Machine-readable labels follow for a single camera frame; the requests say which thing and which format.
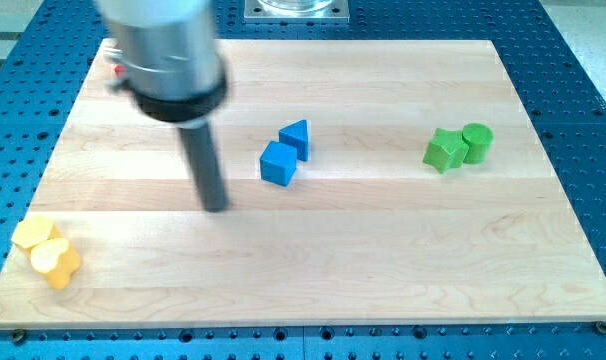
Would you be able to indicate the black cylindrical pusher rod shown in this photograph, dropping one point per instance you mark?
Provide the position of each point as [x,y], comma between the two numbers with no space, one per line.
[200,149]

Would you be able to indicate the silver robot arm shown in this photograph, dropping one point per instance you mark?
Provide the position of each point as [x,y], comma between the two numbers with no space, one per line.
[176,75]

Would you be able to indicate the blue cube block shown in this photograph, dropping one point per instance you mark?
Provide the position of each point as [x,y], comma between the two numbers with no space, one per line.
[278,163]

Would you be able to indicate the blue triangle block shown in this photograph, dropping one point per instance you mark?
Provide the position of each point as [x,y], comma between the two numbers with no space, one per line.
[297,136]

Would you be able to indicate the wooden board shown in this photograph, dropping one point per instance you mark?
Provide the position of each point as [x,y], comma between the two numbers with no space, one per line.
[365,232]

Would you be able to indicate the yellow heart block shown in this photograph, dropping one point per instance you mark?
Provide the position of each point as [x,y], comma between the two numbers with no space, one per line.
[56,260]

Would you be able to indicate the yellow hexagon block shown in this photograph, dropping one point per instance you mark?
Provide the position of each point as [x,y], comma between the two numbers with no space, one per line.
[33,231]

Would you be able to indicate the green star block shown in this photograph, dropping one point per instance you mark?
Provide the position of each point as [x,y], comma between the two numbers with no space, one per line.
[446,150]

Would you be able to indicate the green cylinder block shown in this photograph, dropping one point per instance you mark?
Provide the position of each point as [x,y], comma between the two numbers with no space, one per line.
[479,139]

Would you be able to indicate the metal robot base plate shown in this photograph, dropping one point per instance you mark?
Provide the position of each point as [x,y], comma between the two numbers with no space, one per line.
[296,10]

